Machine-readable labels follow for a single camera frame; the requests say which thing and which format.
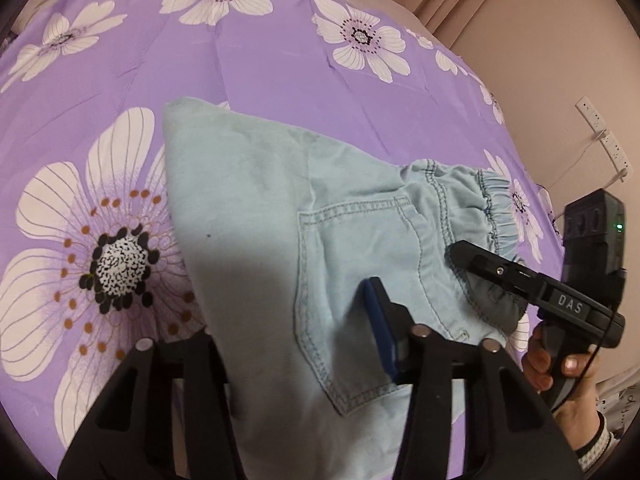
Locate person's right forearm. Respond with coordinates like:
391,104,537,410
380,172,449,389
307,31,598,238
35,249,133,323
570,410,617,472

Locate person's right hand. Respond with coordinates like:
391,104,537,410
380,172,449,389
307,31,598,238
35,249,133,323
522,327,602,450

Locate purple floral bed sheet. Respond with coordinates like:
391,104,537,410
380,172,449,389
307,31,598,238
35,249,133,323
0,0,566,480

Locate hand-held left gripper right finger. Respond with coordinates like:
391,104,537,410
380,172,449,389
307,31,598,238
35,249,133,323
362,277,583,480

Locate white power cable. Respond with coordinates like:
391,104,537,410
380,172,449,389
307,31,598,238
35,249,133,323
547,132,626,193

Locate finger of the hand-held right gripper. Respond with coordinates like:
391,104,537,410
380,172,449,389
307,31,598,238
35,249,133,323
445,240,545,309

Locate white power strip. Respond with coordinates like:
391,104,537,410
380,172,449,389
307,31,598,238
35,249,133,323
575,96,632,182

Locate white printed clothing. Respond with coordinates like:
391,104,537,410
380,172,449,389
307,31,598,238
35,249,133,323
597,375,640,433

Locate light blue denim shorts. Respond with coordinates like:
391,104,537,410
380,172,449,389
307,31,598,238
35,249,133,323
164,97,531,480

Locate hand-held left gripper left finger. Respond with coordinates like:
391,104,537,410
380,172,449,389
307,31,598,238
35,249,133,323
57,327,246,480

